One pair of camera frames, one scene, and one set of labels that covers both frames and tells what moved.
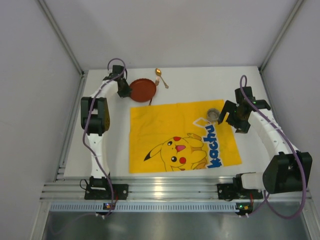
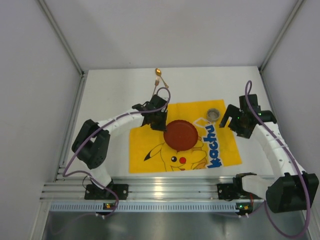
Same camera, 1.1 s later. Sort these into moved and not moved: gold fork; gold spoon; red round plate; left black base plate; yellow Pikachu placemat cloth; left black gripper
Moved: red round plate; left black gripper
Not moved: left black base plate; gold fork; yellow Pikachu placemat cloth; gold spoon
